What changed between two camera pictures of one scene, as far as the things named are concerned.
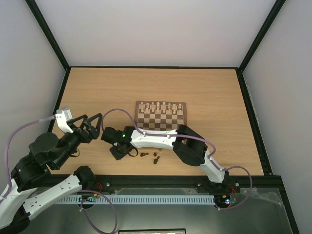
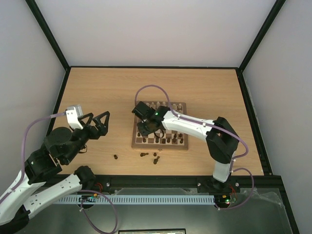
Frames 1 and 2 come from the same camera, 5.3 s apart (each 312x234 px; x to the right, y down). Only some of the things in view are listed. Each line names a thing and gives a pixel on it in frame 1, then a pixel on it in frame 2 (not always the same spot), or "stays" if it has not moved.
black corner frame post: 275,9 stays
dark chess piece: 156,160 stays
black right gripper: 117,151 to 145,125
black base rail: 247,185 stays
